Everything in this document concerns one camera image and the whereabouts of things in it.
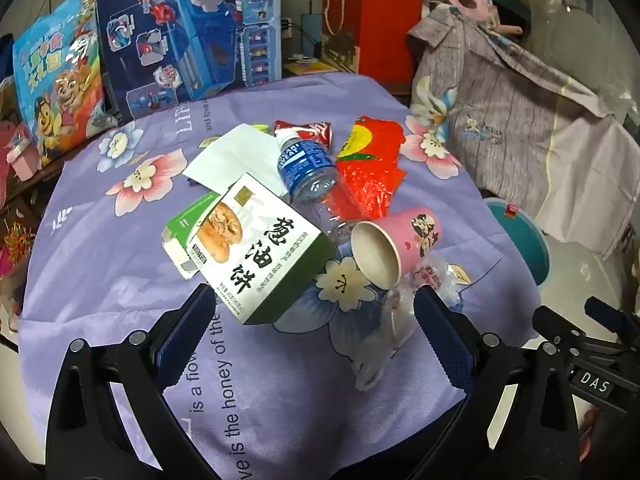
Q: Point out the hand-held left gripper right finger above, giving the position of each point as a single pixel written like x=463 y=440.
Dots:
x=445 y=332

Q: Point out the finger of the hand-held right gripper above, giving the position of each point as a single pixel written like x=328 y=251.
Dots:
x=612 y=312
x=555 y=327

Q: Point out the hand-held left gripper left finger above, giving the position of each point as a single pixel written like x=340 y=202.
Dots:
x=185 y=332

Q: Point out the teal plastic bin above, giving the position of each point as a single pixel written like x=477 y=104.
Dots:
x=520 y=245

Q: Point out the orange-red snack packet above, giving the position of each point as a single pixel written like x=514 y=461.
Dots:
x=370 y=185

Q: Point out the clear plastic bag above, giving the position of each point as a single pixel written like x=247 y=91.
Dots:
x=395 y=320

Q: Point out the purple floral tablecloth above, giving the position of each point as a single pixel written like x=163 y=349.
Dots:
x=125 y=270

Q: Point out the pink paper cup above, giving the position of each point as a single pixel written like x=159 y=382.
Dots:
x=415 y=240

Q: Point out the white and green food box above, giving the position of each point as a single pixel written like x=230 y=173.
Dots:
x=260 y=260

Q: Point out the white paper sheet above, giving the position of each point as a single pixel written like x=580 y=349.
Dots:
x=235 y=152

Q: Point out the red and gold tinsel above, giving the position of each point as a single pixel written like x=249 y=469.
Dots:
x=17 y=240

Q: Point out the blue label plastic bottle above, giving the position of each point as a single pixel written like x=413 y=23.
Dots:
x=300 y=160

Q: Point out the pink gift box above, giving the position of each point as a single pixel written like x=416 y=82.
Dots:
x=22 y=160

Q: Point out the red foil snack wrapper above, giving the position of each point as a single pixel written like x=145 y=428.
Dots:
x=315 y=132

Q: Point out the grey floral cloth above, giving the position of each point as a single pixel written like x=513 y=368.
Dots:
x=500 y=85

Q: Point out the cartoon printed bag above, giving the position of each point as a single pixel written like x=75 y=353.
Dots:
x=55 y=75

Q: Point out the clear plastic sheet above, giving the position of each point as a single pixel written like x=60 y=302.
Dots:
x=575 y=20

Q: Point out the blue toy box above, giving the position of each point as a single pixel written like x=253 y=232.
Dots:
x=200 y=35

